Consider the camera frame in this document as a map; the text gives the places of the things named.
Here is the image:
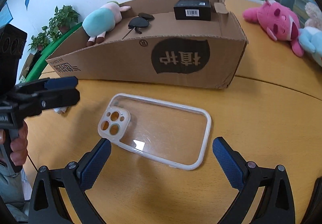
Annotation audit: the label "pig plush toy green hair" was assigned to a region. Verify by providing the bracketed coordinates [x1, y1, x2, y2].
[82, 1, 131, 46]

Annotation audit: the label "black sunglasses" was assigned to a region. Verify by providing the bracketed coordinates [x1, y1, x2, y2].
[122, 13, 154, 39]

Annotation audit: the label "clear white phone case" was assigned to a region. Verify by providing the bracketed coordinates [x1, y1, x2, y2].
[98, 93, 212, 171]

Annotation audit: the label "black product box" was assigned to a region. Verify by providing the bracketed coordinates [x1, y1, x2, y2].
[173, 0, 211, 21]

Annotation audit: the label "white power bank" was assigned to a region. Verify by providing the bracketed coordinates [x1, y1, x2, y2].
[54, 107, 68, 115]

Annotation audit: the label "person left hand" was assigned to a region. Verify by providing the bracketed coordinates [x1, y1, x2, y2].
[10, 121, 28, 166]

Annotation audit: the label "small cardboard box on bench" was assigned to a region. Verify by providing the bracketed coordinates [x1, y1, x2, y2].
[19, 53, 34, 80]

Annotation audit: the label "green cloth covered bench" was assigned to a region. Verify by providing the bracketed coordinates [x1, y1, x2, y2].
[25, 23, 82, 82]

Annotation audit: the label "small potted green plant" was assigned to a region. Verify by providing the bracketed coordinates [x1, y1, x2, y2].
[28, 30, 50, 51]

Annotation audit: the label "large potted green plant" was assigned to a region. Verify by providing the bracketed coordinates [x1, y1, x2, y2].
[49, 5, 79, 37]

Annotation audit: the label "brown cardboard box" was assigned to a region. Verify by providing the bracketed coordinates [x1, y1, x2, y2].
[47, 0, 248, 89]

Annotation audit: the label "light blue plush toy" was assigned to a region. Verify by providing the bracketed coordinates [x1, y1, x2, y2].
[298, 26, 322, 66]

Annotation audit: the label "pink plush toy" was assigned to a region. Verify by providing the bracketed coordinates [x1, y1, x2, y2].
[242, 0, 304, 57]

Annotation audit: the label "beige plush bear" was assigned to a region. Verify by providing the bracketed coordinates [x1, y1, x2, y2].
[304, 2, 322, 30]

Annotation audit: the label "blue framed wall poster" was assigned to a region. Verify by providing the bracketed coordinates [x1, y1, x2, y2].
[0, 3, 13, 27]

